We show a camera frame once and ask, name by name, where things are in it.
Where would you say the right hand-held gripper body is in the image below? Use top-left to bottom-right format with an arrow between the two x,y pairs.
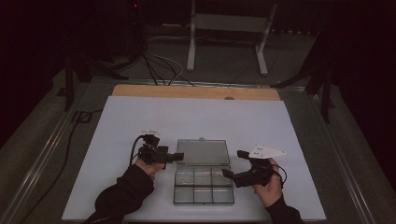
241,145 -> 287,189

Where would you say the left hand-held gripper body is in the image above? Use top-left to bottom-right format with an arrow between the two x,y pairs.
135,129 -> 171,166

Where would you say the grey transparent compartment box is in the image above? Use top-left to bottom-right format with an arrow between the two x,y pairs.
172,137 -> 235,206

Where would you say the person's left hand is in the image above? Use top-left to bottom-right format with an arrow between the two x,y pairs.
134,156 -> 166,182

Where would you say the person's right hand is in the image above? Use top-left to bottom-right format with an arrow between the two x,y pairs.
252,158 -> 284,208

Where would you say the white table sheet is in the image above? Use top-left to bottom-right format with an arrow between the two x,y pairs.
61,95 -> 328,222

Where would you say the black tripod stand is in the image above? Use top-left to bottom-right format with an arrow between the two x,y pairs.
270,31 -> 336,124
63,50 -> 130,113

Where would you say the dark equipment with red light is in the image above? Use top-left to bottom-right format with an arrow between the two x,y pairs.
104,0 -> 148,67

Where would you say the white metal stand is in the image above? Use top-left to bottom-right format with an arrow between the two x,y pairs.
186,0 -> 278,77

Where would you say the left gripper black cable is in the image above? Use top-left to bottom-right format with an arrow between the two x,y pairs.
128,134 -> 148,166

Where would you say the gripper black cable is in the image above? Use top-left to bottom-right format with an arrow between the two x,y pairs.
128,134 -> 148,166
271,163 -> 288,189

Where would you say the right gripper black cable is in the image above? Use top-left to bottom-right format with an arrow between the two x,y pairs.
271,163 -> 288,189

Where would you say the long black floor cable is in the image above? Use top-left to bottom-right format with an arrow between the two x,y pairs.
18,107 -> 105,224

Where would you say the black floor cable bundle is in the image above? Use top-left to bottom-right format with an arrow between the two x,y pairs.
141,46 -> 196,88

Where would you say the metal floor rail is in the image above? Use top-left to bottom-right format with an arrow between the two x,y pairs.
0,82 -> 92,224
309,91 -> 379,224

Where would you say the white floor cable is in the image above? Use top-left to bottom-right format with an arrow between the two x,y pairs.
145,50 -> 185,86

